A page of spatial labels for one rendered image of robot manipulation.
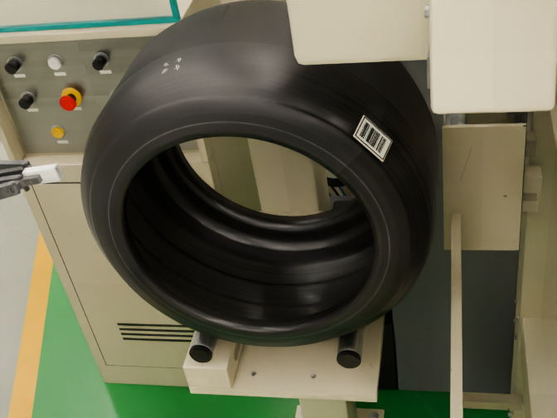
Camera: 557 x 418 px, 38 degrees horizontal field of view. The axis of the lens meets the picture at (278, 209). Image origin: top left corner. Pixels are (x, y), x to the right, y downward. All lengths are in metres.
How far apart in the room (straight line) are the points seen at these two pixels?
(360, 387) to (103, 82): 0.98
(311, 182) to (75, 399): 1.40
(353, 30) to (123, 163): 0.58
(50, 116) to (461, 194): 1.09
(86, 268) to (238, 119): 1.32
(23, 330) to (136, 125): 1.97
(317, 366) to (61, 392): 1.40
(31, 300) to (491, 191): 2.08
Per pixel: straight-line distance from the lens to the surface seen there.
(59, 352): 2.96
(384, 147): 1.16
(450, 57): 0.67
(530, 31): 0.67
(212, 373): 1.57
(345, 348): 1.46
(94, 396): 2.77
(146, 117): 1.20
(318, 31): 0.78
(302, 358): 1.61
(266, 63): 1.16
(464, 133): 1.49
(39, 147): 2.23
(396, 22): 0.77
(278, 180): 1.68
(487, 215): 1.61
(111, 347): 2.63
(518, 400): 2.13
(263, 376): 1.60
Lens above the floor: 2.02
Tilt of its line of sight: 38 degrees down
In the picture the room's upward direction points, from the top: 10 degrees counter-clockwise
